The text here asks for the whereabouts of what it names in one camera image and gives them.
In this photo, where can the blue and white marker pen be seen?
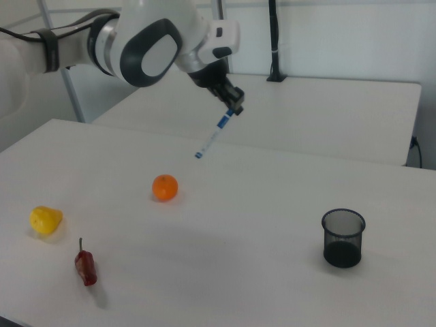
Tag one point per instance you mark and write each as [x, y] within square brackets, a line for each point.
[215, 133]

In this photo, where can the red chili pepper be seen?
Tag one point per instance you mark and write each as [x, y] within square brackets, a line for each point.
[86, 267]

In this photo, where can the yellow pear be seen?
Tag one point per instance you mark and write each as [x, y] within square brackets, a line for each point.
[45, 219]

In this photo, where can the orange mandarin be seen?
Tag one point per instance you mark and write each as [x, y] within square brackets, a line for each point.
[165, 188]

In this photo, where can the black camera pole with base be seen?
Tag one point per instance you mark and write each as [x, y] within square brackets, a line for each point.
[275, 44]

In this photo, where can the grey partition frame post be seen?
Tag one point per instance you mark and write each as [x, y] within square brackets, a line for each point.
[64, 85]

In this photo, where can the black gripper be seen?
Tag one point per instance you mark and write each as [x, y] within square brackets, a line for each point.
[209, 75]

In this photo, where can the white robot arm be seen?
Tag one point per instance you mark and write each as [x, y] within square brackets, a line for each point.
[150, 51]

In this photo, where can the black mesh pen cup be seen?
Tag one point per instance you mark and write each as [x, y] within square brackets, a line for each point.
[342, 250]

